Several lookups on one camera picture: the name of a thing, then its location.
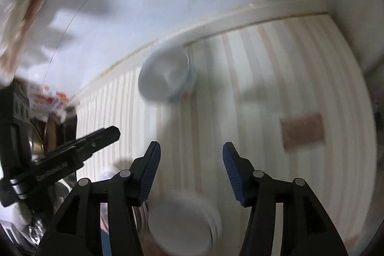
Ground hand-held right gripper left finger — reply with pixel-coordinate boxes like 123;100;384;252
34;141;162;256

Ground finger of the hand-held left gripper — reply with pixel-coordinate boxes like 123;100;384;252
71;125;121;161

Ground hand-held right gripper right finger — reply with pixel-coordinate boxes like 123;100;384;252
222;141;350;256

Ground white bowl dark rim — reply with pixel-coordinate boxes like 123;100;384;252
147;194;216;256
207;204;223;246

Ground white bowl red flowers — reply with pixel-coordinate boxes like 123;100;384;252
138;42;197;103

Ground steel pot with lid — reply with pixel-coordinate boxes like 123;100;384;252
30;118;49;156

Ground small brown square coaster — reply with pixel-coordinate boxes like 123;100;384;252
280;113;326;150

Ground striped cat print mat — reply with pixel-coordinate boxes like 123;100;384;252
75;14;378;256

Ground colourful wall stickers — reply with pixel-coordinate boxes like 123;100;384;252
28;83;72;119

